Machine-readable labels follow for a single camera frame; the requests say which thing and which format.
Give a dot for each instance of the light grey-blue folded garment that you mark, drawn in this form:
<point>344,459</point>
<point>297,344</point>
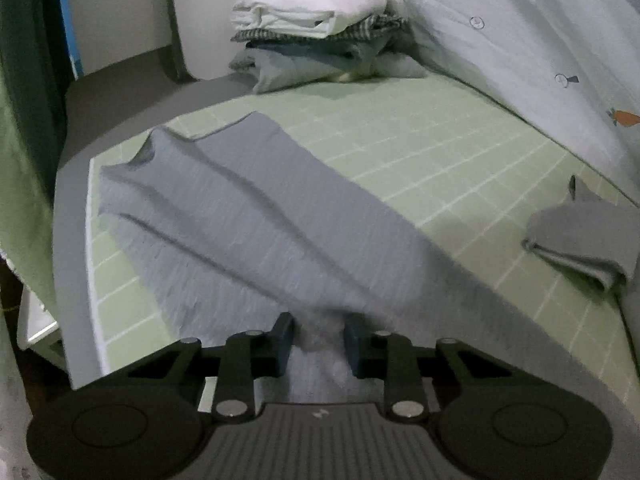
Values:
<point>300,72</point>

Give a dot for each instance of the white folded cloth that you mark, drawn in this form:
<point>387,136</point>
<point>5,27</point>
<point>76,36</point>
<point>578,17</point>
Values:
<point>310,5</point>

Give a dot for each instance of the checked folded garment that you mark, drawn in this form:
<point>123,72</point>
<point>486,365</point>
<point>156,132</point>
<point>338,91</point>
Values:
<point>370,27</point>

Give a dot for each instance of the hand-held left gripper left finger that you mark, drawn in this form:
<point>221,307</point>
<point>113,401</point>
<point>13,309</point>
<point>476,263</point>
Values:
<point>287,332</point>

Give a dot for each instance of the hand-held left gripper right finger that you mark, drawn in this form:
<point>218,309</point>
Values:
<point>352,335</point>

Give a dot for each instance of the blue frame strip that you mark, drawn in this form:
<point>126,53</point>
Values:
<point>64,10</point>

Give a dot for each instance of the dark blue-grey folded garment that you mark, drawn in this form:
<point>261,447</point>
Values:
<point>320,50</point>

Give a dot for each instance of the grey t-shirt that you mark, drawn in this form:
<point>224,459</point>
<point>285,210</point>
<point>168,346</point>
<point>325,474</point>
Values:
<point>250,220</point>

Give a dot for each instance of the small grey folded garment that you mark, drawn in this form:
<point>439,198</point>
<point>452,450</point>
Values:
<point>575,240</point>

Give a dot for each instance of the carrot print quilt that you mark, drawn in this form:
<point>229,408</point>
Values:
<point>500,35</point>

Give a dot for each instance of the green curtain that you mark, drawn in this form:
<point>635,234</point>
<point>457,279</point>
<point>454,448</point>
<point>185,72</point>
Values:
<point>20,135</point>

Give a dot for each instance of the green checked bed mat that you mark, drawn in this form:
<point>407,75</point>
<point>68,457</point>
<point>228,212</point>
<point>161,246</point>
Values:
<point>400,150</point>

